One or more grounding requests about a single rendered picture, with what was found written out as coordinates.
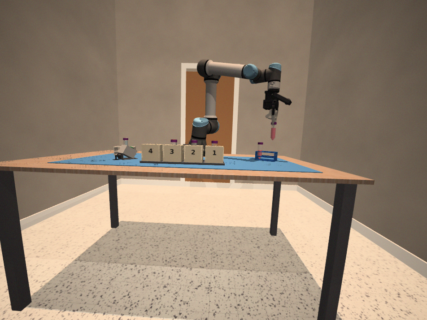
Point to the blue bench mat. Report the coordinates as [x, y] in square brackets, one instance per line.
[231, 163]

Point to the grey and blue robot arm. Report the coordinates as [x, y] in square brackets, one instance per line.
[212, 71]

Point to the dark blue tube rack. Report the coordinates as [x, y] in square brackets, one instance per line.
[274, 157]

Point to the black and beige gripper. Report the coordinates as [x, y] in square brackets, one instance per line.
[271, 103]

